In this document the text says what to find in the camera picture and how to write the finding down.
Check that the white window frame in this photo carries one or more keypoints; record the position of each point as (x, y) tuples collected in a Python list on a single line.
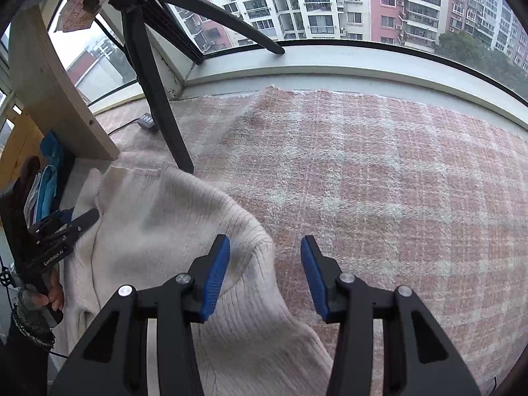
[(330, 64)]

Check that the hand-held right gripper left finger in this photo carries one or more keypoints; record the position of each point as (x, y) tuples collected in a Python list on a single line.
[(214, 276)]

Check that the beige knit sweater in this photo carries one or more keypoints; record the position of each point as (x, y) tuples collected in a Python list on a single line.
[(165, 222)]

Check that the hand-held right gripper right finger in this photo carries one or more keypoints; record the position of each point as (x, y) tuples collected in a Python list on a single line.
[(315, 276)]

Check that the pine slat panel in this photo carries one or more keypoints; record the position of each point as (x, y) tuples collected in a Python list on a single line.
[(20, 144)]

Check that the pink plaid blanket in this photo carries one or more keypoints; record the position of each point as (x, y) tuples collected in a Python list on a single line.
[(371, 194)]

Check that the brown garment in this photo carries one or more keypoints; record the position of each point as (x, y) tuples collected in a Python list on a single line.
[(31, 173)]

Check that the large plywood board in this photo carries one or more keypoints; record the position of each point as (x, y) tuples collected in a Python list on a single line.
[(53, 90)]

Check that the white garment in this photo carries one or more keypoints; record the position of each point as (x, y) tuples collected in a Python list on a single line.
[(33, 200)]

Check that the light blue striped garment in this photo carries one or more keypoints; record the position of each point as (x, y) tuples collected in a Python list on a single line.
[(49, 189)]

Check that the black tripod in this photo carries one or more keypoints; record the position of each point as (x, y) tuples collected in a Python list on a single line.
[(159, 111)]

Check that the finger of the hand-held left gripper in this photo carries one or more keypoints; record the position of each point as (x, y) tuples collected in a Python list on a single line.
[(65, 215), (82, 219)]

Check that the person's left hand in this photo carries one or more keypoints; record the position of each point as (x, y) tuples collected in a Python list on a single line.
[(55, 295)]

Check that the pink paper tag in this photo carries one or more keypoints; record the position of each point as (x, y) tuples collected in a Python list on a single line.
[(74, 12)]

